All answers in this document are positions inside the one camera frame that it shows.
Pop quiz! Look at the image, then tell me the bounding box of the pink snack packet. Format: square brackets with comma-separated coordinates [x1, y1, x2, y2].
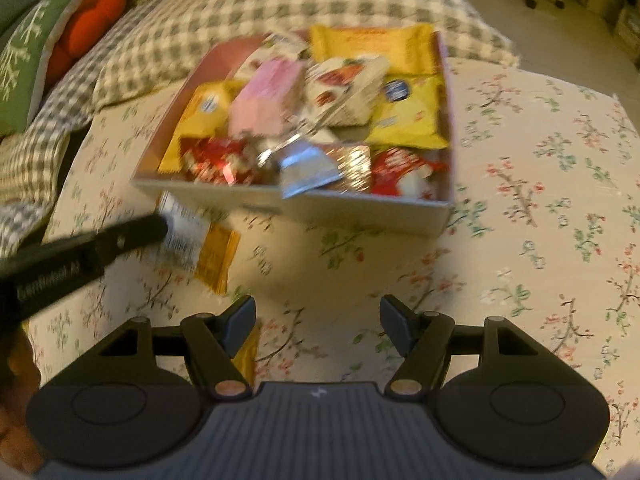
[229, 57, 306, 136]

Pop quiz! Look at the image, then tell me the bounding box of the silver snack packet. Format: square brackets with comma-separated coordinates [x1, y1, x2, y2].
[257, 140, 343, 198]

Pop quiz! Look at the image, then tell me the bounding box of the orange plush cushion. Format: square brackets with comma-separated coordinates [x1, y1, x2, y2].
[47, 0, 127, 86]

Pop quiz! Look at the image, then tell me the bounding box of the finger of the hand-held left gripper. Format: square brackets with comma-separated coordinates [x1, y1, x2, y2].
[75, 212, 169, 262]

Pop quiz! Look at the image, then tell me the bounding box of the dark green cushion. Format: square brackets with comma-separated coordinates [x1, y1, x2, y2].
[0, 0, 36, 36]

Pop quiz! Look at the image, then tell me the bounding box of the large grey checkered pillow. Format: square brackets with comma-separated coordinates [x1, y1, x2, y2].
[95, 0, 518, 106]

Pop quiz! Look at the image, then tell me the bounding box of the gold foil packet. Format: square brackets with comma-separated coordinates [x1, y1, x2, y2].
[232, 320, 262, 386]

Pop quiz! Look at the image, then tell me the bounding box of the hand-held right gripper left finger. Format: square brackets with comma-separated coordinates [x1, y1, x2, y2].
[97, 295, 258, 402]

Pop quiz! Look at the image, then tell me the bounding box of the green cushion white branch print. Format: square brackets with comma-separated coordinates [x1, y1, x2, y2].
[0, 0, 96, 136]

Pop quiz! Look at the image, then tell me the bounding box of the cluttered storage shelf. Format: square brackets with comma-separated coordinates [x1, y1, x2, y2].
[575, 0, 640, 61]

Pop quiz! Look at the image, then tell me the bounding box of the cardboard box pink inside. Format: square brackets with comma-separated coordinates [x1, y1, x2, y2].
[130, 30, 456, 238]

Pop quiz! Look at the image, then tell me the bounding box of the person's left hand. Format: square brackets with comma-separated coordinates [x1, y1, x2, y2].
[0, 330, 41, 468]

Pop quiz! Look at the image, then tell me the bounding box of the floral bed sheet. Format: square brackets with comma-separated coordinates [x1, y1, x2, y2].
[27, 57, 640, 466]

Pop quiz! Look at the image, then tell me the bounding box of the yellow packet blue logo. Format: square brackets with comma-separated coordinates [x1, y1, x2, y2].
[367, 75, 448, 148]

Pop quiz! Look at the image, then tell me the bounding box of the pile of mixed wrappers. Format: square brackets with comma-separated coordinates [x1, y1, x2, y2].
[159, 25, 448, 196]

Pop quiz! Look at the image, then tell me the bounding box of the orange packet white label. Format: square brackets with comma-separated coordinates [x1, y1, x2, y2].
[157, 192, 241, 296]

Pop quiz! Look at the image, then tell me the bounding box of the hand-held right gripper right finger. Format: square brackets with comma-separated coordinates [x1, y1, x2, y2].
[380, 295, 538, 397]

